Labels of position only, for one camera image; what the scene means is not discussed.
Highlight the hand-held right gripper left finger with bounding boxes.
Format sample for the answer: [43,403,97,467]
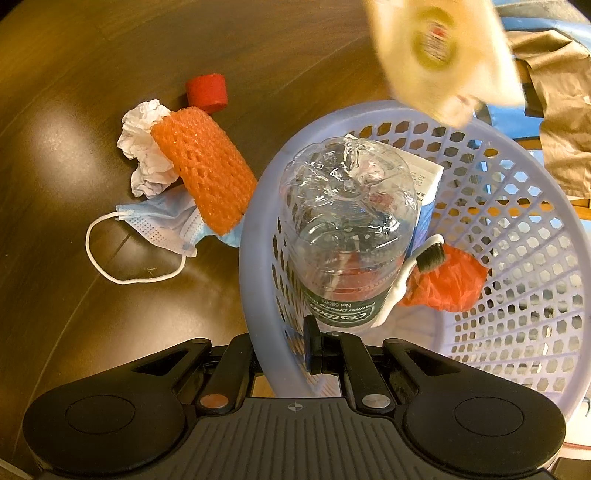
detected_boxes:
[129,333,260,411]

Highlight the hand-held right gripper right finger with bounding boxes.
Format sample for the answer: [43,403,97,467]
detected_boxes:
[302,315,469,411]

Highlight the white toothbrush with black bristles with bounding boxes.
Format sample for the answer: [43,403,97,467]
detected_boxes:
[372,234,446,328]

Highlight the red plastic bag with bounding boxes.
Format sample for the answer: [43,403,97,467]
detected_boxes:
[399,244,489,311]

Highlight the blue face mask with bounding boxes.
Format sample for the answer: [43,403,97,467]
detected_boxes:
[85,189,245,284]

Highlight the blue and white milk carton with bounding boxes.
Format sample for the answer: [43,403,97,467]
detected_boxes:
[402,150,445,250]

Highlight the lavender plastic basket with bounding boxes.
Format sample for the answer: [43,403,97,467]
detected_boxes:
[238,100,591,430]

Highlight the translucent beige plastic bag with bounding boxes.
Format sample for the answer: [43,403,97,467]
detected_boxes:
[365,0,525,127]

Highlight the clear plastic water bottle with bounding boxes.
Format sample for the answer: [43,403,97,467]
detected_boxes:
[277,136,419,334]

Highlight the orange foam fruit net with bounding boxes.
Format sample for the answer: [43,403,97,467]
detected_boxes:
[150,106,258,234]

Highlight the crumpled white tissue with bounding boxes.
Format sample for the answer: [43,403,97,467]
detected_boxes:
[116,99,178,199]

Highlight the wooden chair with brown cloth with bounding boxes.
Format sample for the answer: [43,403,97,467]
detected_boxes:
[508,30,591,204]

